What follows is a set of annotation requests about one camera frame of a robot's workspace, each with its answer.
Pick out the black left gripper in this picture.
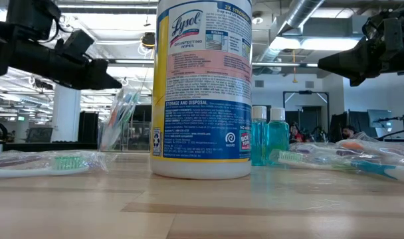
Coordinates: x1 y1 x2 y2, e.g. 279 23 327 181
7 41 123 90

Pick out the blue white toothbrush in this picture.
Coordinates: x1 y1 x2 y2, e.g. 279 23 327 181
115 88 140 147

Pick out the orange white toothbrush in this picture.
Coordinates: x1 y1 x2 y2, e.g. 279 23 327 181
336 138 404 159
100 88 126 150

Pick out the clear plastic bag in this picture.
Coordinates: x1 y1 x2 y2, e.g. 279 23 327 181
97 119 152 153

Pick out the green white toothbrush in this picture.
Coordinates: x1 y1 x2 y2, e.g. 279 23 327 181
0 151 108 179

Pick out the white disinfecting wipes canister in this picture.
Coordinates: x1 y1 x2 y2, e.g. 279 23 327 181
150 0 253 181

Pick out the teal mouthwash bottle white cap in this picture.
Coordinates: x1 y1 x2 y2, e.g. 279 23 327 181
266 107 291 166
251 106 268 167

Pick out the green blue toothbrush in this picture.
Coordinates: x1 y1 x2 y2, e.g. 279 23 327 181
270 149 404 186

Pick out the bright ceiling light panel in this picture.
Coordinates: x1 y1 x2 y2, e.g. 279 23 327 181
270 35 361 51

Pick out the white pillar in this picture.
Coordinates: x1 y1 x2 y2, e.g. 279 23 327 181
51 84 82 143

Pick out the black cabinet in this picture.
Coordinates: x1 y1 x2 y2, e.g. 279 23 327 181
77 111 100 143

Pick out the black ceiling projector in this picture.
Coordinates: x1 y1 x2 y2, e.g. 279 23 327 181
34 78 53 91

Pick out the grey desk monitor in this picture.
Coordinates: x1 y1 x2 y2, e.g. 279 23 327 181
367 109 393 129

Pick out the person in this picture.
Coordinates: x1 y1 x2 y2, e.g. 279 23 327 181
341 125 358 140
289 121 306 144

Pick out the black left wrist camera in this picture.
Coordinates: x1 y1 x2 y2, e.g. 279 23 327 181
54 29 95 58

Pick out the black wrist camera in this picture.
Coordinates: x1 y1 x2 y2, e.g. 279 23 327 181
382 17 404 61
54 29 95 58

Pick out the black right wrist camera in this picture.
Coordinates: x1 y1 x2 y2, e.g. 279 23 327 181
382 17 404 61

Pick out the black portal frame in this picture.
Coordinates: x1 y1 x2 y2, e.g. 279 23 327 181
282 90 330 133

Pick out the yellow hanging cord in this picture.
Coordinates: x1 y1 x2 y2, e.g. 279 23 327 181
291 49 298 84

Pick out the black yellow ceiling cable reel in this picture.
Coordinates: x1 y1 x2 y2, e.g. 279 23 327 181
141 32 156 50

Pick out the silver ceiling duct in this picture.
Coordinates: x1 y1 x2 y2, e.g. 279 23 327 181
254 0 326 64

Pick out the black aluminium table frame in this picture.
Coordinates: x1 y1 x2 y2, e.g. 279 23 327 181
2 141 98 153

